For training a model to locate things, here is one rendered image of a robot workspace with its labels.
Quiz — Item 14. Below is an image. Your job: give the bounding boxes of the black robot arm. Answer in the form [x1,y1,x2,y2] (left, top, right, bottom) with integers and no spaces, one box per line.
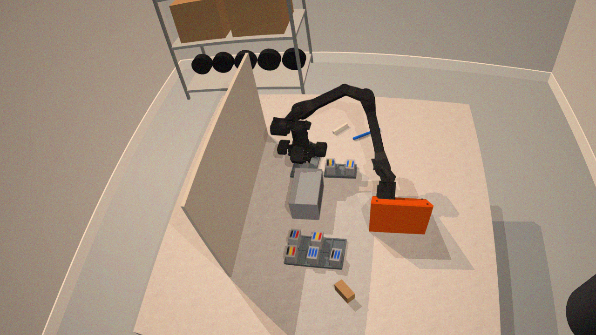
[270,84,396,200]

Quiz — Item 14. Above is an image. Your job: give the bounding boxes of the beige flat panel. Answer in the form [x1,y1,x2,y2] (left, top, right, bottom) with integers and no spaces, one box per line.
[180,53,268,277]

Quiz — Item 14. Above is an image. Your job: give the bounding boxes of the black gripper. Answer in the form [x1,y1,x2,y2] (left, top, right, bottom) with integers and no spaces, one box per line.
[277,132,328,163]

